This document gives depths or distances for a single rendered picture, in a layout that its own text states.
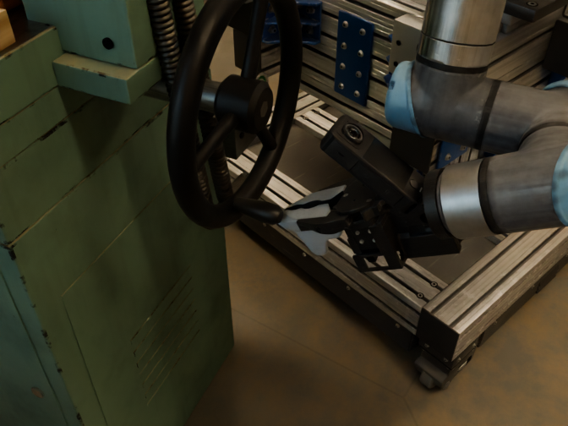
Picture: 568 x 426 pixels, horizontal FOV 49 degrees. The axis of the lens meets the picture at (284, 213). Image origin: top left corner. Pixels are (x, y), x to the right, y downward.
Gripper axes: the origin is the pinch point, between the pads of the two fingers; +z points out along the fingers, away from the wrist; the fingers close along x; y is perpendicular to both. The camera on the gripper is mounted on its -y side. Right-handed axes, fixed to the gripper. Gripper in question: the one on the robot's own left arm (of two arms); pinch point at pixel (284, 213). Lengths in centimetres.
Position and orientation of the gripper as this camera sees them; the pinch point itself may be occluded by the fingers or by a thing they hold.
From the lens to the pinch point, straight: 73.6
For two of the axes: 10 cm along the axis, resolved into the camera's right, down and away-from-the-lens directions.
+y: 4.4, 8.0, 4.0
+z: -7.9, 1.4, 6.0
